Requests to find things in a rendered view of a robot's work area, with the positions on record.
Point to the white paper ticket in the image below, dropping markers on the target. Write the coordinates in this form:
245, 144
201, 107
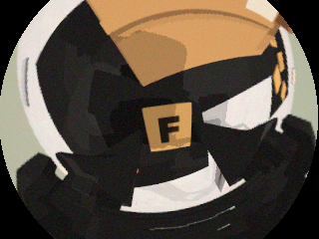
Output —
262, 7

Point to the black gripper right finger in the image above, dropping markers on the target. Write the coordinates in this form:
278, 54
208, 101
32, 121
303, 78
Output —
232, 149

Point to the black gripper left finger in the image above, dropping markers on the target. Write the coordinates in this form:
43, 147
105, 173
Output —
115, 169

